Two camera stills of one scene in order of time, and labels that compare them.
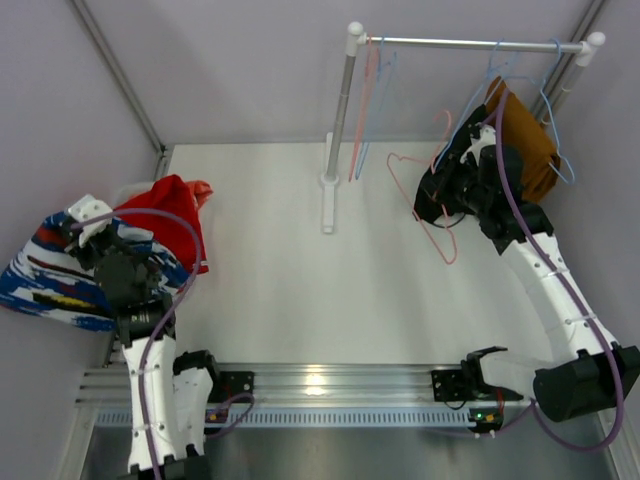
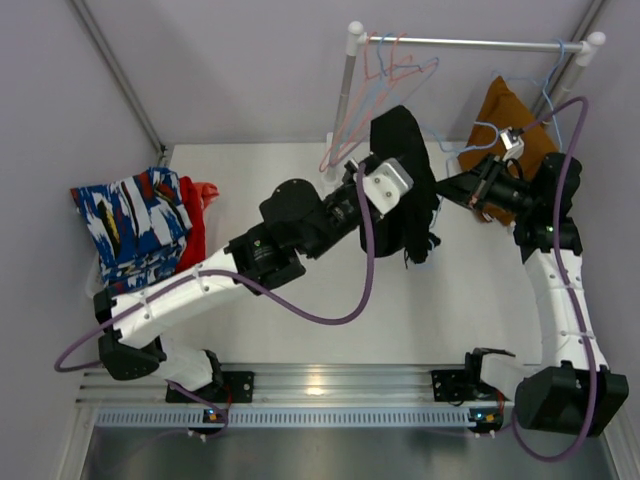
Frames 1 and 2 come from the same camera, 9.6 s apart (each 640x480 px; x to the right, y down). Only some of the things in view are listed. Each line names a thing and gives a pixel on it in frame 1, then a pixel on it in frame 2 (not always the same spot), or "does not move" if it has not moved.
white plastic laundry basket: [120, 192] -> [94, 281]
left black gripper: [85, 245] -> [367, 163]
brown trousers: [525, 132] does not move
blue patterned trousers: [47, 275] -> [138, 225]
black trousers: [449, 174] -> [410, 225]
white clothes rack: [357, 39] does not move
